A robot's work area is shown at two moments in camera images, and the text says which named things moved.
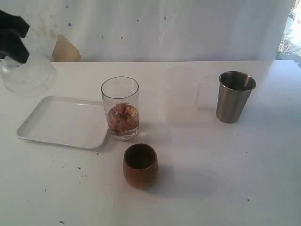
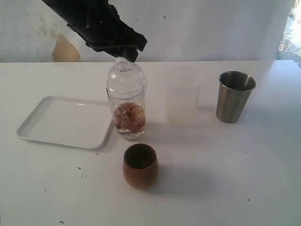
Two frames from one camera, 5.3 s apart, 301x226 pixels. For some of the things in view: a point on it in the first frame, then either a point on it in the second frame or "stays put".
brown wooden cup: [140, 165] stays put
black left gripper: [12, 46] → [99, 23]
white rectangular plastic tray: [73, 122] stays put
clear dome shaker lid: [35, 74] → [126, 77]
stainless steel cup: [234, 88] stays put
